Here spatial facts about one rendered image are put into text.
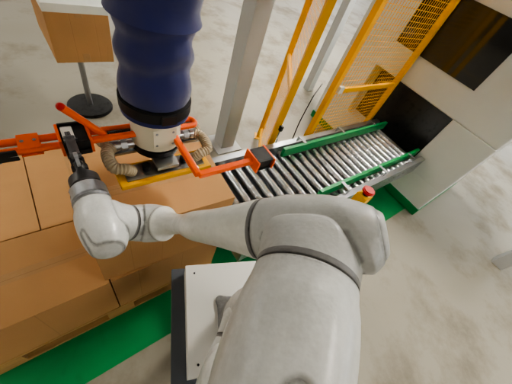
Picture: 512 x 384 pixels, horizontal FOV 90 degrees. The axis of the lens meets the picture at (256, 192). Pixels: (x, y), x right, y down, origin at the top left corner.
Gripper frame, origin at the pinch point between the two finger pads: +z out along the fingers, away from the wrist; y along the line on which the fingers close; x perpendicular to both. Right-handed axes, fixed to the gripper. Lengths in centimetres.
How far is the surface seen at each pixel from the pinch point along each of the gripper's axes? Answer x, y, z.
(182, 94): 30.9, -18.9, -9.5
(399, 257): 230, 124, -96
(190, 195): 36.4, 29.0, -13.6
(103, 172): 7.8, 29.0, 10.6
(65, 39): 20, 44, 158
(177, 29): 27.4, -37.7, -11.3
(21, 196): -27, 69, 43
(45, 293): -27, 69, -13
